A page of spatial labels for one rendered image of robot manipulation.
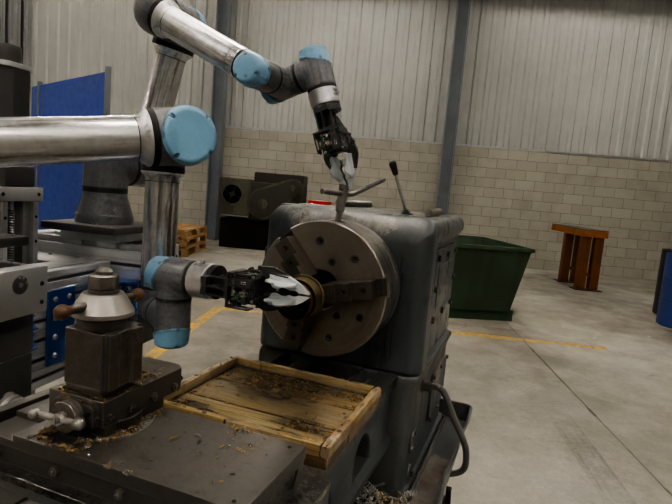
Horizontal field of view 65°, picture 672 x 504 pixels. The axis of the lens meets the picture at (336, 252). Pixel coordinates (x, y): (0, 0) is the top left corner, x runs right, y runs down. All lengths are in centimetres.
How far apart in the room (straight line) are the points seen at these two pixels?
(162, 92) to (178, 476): 118
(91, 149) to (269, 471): 67
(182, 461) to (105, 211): 96
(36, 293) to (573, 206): 1126
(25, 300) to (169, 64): 80
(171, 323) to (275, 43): 1092
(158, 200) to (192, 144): 20
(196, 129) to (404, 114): 1039
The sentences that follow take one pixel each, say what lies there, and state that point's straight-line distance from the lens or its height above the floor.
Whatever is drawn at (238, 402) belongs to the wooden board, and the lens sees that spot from 108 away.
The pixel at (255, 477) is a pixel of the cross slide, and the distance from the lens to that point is 67.
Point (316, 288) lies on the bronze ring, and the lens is 109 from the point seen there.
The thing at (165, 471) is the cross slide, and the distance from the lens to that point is 69.
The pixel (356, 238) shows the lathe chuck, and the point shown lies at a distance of 116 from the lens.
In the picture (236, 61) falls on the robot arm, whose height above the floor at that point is 158.
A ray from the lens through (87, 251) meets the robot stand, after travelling 156.
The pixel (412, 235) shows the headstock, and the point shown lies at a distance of 129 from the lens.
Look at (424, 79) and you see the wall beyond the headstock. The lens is 1151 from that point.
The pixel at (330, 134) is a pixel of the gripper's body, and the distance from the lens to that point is 131.
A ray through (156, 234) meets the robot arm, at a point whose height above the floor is 117.
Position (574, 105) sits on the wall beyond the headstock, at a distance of 1201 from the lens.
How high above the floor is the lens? 131
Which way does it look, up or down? 7 degrees down
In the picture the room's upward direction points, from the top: 5 degrees clockwise
